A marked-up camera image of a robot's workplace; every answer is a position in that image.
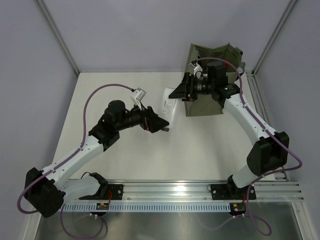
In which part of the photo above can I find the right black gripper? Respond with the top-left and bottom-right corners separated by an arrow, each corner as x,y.
169,72 -> 215,102

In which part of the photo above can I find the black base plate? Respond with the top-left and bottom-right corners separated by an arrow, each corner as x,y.
209,183 -> 257,201
79,184 -> 124,200

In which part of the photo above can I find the aluminium frame post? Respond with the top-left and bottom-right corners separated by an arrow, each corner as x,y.
34,0 -> 81,77
251,0 -> 299,76

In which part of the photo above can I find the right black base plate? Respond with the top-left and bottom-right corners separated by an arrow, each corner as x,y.
209,183 -> 257,201

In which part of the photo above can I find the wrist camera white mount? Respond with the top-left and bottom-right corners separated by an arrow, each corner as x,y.
189,60 -> 203,75
130,87 -> 146,110

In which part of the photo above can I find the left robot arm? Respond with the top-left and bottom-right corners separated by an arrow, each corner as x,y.
23,100 -> 169,218

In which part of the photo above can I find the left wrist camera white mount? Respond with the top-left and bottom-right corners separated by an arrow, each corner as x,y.
130,87 -> 146,110

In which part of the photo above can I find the left aluminium frame post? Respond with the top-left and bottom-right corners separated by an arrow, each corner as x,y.
34,0 -> 81,77

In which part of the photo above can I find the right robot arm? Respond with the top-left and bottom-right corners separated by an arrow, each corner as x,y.
169,60 -> 289,200

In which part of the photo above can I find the white bottle black cap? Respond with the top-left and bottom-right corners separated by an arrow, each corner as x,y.
159,87 -> 179,132

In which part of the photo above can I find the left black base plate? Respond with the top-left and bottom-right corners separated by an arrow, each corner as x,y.
79,184 -> 124,200

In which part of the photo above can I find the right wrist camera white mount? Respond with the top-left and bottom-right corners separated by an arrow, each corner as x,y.
189,60 -> 203,75

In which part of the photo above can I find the right aluminium frame post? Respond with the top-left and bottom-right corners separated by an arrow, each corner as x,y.
251,0 -> 299,76

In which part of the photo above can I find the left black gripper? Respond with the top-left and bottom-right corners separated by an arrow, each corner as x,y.
115,100 -> 169,134

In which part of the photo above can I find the aluminium front rail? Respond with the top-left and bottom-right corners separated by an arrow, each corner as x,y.
62,181 -> 305,203

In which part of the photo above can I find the white slotted cable duct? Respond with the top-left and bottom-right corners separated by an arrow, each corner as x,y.
63,202 -> 231,213

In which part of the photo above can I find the olive green canvas bag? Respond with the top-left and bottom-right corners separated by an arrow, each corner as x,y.
184,43 -> 246,117

